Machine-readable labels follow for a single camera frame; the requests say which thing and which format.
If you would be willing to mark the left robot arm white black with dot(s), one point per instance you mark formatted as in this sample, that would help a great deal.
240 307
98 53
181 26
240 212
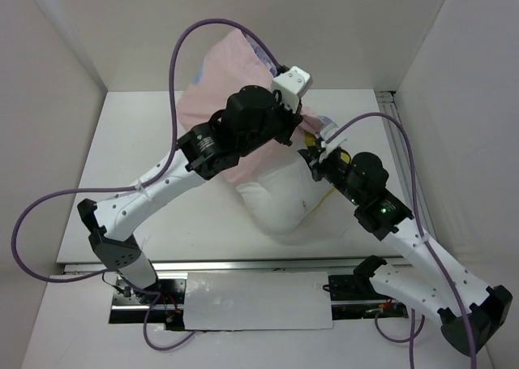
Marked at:
111 223

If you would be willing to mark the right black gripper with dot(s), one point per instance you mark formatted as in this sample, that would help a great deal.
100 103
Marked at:
311 157

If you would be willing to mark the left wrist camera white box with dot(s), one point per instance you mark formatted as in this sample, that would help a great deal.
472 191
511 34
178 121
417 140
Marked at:
293 85

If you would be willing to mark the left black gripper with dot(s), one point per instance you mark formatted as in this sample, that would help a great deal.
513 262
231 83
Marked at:
293 120

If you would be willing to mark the white pillow yellow edge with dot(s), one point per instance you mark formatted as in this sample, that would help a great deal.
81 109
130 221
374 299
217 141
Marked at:
280 192

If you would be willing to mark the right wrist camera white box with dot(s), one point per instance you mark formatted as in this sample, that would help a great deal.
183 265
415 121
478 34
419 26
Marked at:
327 139

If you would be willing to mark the aluminium side rail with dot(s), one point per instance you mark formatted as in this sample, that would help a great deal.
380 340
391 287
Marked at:
386 104

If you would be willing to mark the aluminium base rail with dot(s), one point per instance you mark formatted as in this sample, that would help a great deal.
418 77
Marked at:
232 265

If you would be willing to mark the pink blue printed pillowcase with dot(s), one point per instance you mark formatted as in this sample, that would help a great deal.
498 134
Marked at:
230 65

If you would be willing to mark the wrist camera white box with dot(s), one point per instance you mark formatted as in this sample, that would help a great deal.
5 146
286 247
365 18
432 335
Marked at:
293 85
327 139

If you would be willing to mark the white cover plate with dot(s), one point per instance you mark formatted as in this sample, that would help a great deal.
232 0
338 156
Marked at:
240 301

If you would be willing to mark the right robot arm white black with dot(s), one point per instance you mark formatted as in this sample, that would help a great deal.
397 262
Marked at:
467 309

